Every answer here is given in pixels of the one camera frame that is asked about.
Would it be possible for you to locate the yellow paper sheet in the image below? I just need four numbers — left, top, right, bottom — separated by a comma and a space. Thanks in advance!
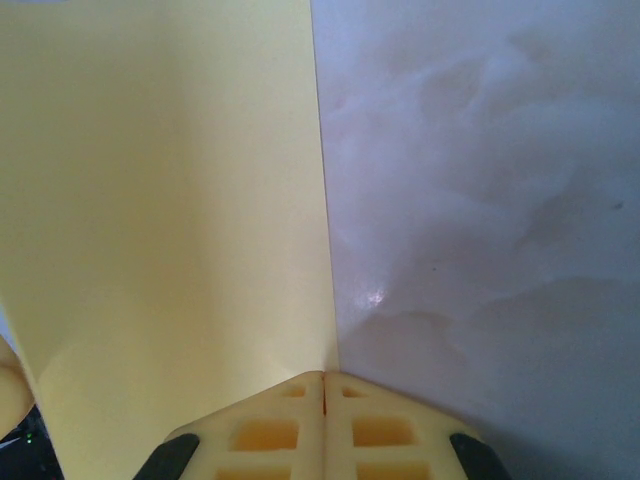
0, 0, 341, 480

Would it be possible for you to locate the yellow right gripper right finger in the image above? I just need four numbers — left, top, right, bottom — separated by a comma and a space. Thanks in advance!
324, 370, 514, 480

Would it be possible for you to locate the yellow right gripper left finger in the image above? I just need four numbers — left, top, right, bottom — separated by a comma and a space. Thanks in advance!
139, 369, 326, 480

